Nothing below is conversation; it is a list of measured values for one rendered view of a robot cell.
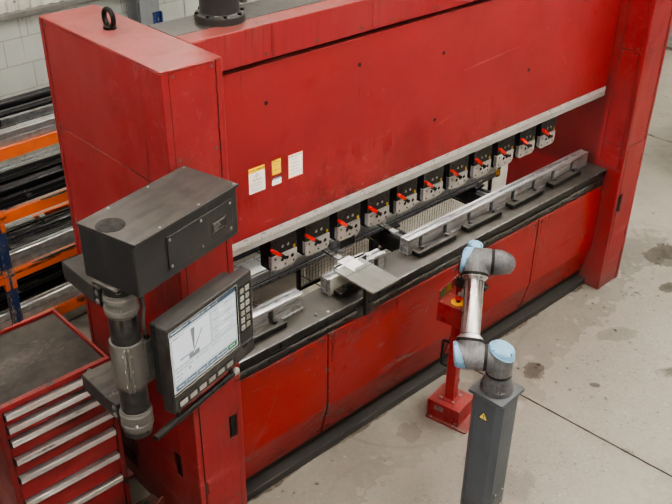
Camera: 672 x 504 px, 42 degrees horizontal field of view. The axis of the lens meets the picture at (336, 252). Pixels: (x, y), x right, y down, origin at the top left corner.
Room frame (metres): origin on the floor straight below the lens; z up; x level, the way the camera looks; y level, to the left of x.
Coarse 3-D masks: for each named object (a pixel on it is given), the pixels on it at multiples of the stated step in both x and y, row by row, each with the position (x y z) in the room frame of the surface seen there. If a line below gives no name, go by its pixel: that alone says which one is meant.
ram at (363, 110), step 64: (512, 0) 4.37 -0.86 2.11; (576, 0) 4.78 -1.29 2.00; (256, 64) 3.29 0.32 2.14; (320, 64) 3.49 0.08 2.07; (384, 64) 3.75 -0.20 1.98; (448, 64) 4.06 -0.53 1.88; (512, 64) 4.42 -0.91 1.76; (576, 64) 4.85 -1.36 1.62; (256, 128) 3.25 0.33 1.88; (320, 128) 3.49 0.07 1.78; (384, 128) 3.77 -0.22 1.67; (448, 128) 4.09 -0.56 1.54; (256, 192) 3.24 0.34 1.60; (320, 192) 3.49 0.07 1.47
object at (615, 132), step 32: (640, 0) 5.03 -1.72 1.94; (640, 32) 5.00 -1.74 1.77; (640, 64) 4.97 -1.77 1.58; (608, 96) 5.09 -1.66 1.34; (640, 96) 4.99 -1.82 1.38; (576, 128) 5.22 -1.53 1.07; (608, 128) 5.06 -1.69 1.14; (640, 128) 5.05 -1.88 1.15; (512, 160) 5.55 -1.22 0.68; (544, 160) 5.37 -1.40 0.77; (608, 160) 5.03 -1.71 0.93; (640, 160) 5.11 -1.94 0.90; (608, 192) 5.00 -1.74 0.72; (608, 224) 4.97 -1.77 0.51; (608, 256) 5.00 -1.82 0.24
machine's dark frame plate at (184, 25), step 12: (264, 0) 3.60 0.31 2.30; (276, 0) 3.60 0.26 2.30; (288, 0) 3.60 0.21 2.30; (300, 0) 3.61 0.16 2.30; (312, 0) 3.61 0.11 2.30; (324, 0) 3.62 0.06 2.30; (252, 12) 3.42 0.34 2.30; (264, 12) 3.43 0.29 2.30; (156, 24) 3.25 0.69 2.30; (168, 24) 3.25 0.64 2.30; (180, 24) 3.25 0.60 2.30; (192, 24) 3.25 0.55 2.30
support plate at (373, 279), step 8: (368, 264) 3.65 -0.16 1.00; (336, 272) 3.58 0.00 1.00; (344, 272) 3.57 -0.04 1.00; (352, 272) 3.57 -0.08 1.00; (360, 272) 3.57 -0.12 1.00; (368, 272) 3.57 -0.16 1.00; (376, 272) 3.57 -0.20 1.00; (384, 272) 3.58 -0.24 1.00; (352, 280) 3.50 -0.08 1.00; (360, 280) 3.50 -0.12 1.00; (368, 280) 3.50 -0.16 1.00; (376, 280) 3.50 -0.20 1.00; (384, 280) 3.50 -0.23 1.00; (392, 280) 3.51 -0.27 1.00; (368, 288) 3.43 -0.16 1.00; (376, 288) 3.43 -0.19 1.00
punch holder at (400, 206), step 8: (400, 184) 3.86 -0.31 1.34; (408, 184) 3.89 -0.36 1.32; (416, 184) 3.94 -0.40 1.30; (392, 192) 3.86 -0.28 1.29; (400, 192) 3.86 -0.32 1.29; (408, 192) 3.90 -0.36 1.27; (392, 200) 3.86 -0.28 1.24; (400, 200) 3.85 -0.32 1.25; (392, 208) 3.86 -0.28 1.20; (400, 208) 3.86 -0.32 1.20; (408, 208) 3.90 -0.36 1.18
